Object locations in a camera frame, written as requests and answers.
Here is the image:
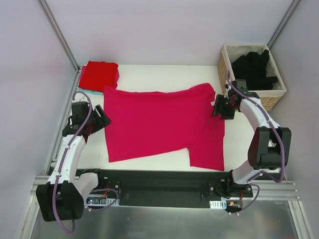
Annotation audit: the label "aluminium frame post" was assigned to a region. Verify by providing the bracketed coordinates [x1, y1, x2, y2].
[37, 0, 81, 72]
[267, 0, 302, 49]

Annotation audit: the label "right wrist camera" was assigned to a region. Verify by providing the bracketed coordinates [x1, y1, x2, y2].
[236, 79, 249, 94]

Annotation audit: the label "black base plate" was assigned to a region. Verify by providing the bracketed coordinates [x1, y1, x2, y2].
[76, 169, 254, 207]

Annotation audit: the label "left aluminium frame post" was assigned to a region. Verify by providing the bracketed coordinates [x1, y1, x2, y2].
[37, 0, 81, 72]

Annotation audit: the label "folded teal t shirt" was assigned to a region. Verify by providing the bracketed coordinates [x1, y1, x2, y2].
[76, 87, 104, 96]

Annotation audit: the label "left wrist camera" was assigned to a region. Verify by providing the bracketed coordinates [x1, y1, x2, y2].
[71, 102, 89, 124]

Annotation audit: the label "aluminium front rail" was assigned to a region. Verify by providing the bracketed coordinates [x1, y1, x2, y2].
[30, 175, 302, 201]

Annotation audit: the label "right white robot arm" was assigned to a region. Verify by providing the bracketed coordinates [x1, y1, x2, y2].
[213, 94, 292, 199]

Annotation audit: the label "slotted cable duct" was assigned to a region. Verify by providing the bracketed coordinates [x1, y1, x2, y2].
[209, 200, 242, 210]
[84, 197, 120, 207]

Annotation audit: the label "right aluminium frame post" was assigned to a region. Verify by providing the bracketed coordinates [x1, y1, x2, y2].
[267, 0, 302, 49]

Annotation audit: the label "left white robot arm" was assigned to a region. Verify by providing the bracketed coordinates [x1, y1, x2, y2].
[36, 102, 111, 222]

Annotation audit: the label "folded red t shirt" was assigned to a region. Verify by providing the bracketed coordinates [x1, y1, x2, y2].
[79, 60, 119, 92]

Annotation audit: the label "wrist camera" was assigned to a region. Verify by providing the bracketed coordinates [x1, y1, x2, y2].
[236, 79, 249, 94]
[71, 102, 89, 124]

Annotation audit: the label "wicker basket with liner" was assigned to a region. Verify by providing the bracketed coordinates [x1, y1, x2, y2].
[217, 44, 287, 113]

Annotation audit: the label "magenta t shirt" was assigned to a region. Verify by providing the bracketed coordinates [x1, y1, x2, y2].
[104, 83, 225, 171]

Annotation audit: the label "left slotted cable duct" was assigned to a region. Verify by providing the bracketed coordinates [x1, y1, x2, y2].
[84, 197, 120, 207]

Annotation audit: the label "right slotted cable duct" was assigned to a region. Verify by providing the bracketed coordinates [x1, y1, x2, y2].
[209, 200, 242, 210]

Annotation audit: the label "black clothes in basket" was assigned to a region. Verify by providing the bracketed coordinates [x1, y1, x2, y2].
[231, 50, 278, 91]

